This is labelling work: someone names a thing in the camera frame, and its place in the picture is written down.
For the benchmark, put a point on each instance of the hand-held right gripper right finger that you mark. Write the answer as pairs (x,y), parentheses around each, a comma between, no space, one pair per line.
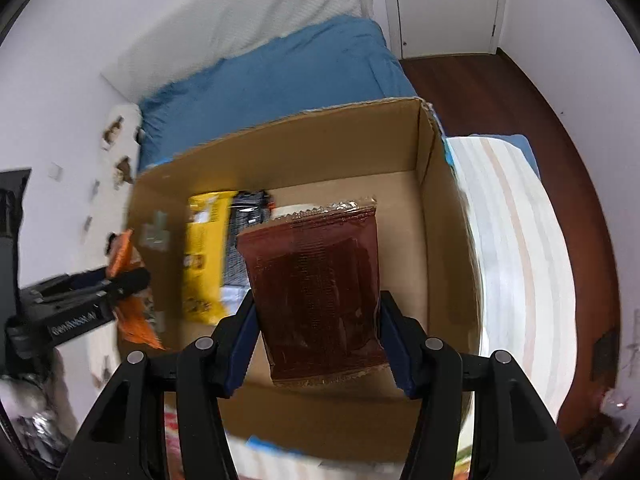
(400,355)

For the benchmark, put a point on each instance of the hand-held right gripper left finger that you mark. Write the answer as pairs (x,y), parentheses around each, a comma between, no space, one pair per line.
(240,342)

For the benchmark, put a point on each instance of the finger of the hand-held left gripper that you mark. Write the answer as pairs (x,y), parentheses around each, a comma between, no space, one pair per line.
(132,280)

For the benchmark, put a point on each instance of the orange panda snack packet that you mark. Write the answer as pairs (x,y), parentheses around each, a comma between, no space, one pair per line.
(125,255)

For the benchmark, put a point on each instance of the brown snack packet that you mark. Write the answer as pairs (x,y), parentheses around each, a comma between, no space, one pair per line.
(315,285)

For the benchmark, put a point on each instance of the cardboard box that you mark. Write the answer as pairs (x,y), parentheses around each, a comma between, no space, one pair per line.
(350,150)

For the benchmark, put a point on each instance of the white label sticker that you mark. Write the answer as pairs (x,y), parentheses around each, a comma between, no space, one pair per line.
(155,232)

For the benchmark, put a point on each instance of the yellow and black snack bag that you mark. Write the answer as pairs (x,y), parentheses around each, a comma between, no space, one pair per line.
(205,260)

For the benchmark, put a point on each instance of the silver foil packet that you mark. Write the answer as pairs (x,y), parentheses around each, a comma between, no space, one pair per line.
(35,420)

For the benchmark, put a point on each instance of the bear print pillow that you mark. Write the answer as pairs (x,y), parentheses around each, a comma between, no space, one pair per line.
(125,120)

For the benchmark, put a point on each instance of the blue pillow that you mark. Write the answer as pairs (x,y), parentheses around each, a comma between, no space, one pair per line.
(275,75)

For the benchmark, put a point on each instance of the white pillow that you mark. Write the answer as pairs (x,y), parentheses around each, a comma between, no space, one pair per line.
(240,10)

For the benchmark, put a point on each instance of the white door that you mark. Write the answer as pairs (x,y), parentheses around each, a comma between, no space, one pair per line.
(445,5)

